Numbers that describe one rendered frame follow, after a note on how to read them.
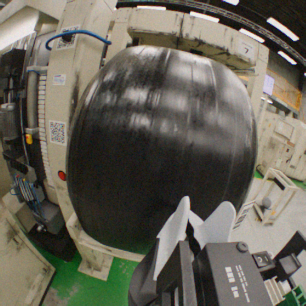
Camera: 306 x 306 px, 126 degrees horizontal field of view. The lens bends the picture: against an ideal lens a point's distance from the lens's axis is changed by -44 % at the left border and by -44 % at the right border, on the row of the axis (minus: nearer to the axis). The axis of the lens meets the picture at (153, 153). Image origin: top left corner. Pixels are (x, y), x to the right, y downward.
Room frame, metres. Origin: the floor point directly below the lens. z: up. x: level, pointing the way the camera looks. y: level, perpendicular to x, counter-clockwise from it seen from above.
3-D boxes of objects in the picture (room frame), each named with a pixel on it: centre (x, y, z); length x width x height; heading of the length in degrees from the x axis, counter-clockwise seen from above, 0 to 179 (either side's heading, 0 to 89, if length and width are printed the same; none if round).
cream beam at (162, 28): (0.70, -0.08, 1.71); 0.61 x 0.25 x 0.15; 90
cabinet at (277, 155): (3.16, -3.90, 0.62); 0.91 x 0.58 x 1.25; 87
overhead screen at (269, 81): (3.28, -2.56, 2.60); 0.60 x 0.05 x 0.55; 87
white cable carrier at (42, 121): (0.36, 0.38, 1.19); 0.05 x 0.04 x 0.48; 0
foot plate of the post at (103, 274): (0.39, 0.30, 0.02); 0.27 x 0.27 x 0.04; 0
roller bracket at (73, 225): (0.41, 0.22, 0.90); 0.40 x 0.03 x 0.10; 0
